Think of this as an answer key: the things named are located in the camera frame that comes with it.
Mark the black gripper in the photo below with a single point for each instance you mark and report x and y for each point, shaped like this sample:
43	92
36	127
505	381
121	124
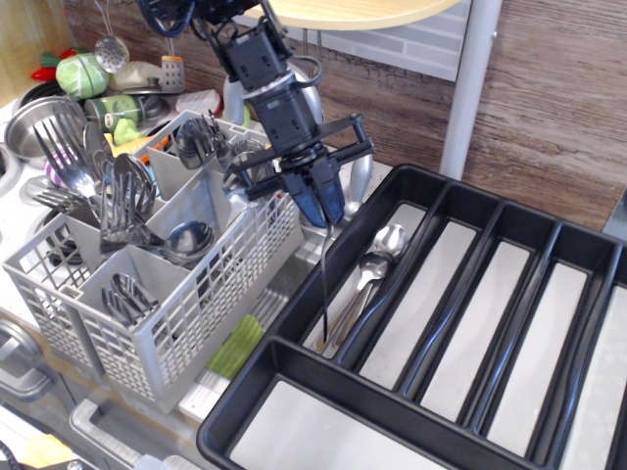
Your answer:
309	172

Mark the small steel spoon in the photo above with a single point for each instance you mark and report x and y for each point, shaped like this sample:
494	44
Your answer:
324	287

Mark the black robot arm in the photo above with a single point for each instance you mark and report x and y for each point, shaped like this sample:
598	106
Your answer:
255	57

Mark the large spoon back compartment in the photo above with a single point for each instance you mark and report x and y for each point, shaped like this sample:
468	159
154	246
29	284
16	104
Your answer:
234	187

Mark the large spoon compartment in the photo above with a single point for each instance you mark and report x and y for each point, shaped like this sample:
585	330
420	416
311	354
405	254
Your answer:
185	245
234	187

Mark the teaspoon in tray upper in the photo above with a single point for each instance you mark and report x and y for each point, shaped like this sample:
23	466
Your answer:
392	240

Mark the teaspoon in tray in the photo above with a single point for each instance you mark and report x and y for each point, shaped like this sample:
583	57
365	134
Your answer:
392	240
373	267

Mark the teaspoon in tray lower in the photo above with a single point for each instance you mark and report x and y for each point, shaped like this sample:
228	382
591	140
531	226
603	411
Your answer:
373	267

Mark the large spoon middle compartment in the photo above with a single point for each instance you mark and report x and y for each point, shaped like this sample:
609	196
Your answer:
185	245

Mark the grey plastic cutlery basket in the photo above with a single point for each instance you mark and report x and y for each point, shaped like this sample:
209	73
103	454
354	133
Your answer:
60	272

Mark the black cutlery tray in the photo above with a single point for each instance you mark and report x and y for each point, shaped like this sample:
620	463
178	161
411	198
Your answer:
496	341

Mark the large fork outside basket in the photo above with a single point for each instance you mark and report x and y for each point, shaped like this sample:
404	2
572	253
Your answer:
60	146

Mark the silver kitchen faucet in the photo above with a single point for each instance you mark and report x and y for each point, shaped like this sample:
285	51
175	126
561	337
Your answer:
353	176

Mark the spoons back left compartment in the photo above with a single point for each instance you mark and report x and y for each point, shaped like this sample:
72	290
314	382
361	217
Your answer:
199	140

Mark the light wooden shelf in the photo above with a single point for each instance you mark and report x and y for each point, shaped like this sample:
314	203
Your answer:
350	15

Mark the green cloth sponge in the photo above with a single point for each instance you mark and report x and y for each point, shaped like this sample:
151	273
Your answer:
233	353

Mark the bundle of forks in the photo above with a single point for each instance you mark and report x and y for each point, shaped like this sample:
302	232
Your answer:
128	198

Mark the green labelled tin can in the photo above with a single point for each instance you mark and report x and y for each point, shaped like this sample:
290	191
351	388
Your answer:
109	110

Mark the hanging perforated skimmer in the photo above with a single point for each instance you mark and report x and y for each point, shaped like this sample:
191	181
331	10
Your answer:
110	51

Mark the green toy cabbage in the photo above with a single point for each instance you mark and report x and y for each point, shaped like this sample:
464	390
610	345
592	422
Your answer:
82	76

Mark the steel pot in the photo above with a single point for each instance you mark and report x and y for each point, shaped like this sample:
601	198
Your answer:
19	137

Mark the grey metal post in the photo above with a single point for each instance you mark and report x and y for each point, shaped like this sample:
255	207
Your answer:
481	33

